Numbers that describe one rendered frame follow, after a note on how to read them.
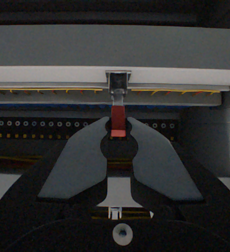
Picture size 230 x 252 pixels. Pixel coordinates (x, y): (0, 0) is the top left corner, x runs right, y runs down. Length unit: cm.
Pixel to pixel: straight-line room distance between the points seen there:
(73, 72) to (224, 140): 25
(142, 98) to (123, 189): 14
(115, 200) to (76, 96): 17
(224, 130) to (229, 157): 4
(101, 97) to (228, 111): 20
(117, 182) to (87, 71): 16
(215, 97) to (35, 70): 24
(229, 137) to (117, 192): 20
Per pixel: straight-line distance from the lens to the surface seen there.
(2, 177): 29
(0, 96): 29
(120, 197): 24
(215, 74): 20
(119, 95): 16
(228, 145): 29
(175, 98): 23
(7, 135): 42
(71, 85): 21
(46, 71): 18
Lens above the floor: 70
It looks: 21 degrees up
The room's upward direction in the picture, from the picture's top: 179 degrees counter-clockwise
